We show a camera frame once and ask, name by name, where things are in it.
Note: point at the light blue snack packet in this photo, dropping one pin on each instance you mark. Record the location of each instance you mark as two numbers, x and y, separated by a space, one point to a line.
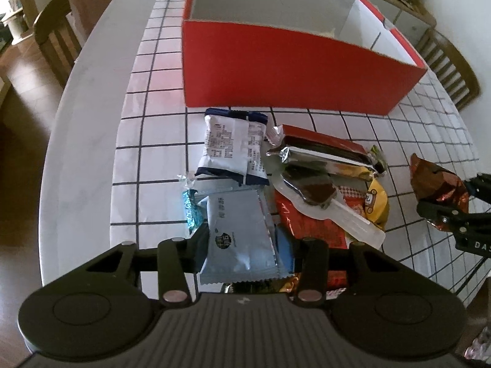
238 237

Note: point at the wooden chair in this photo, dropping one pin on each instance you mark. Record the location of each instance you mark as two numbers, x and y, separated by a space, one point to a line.
57 34
452 69

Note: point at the brown cardboard carton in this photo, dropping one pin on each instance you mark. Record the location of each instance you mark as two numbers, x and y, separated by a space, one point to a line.
86 4

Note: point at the small teal foil wrapper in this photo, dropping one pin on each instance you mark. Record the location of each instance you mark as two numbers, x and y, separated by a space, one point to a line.
191 211

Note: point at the small green yellow wrapper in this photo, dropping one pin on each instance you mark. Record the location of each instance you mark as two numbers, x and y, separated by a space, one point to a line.
378 157

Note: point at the brown foil snack packet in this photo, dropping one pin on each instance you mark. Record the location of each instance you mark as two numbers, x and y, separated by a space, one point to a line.
437 180

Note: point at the red cardboard box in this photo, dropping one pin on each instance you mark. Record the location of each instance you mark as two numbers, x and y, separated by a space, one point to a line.
287 69

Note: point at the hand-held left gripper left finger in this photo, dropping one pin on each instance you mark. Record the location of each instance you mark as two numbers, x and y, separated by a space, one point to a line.
173 264

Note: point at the silver and dark snack packet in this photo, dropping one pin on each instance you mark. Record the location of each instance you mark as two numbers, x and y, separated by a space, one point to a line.
326 163

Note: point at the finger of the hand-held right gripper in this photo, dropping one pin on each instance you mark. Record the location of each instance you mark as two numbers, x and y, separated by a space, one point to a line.
441 211
479 186

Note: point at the red snack bar packet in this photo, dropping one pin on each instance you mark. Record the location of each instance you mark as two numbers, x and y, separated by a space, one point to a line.
326 140

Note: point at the white checked tablecloth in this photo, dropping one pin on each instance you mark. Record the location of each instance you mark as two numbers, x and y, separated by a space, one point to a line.
153 122

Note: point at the yellow snack packet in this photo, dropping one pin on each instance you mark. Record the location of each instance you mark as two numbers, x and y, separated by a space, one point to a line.
378 203

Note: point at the red snack bag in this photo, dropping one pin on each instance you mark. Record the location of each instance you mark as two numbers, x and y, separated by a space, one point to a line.
310 226

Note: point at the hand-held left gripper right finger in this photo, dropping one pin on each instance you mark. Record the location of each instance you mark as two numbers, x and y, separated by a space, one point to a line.
285 251

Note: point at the white and blue snack packet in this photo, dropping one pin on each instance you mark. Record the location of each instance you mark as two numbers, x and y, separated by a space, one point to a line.
234 142

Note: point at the white pedestal stand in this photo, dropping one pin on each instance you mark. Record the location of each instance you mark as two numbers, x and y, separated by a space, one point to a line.
17 27

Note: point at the clear packet with chocolate pop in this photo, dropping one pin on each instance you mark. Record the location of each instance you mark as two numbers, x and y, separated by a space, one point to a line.
318 195

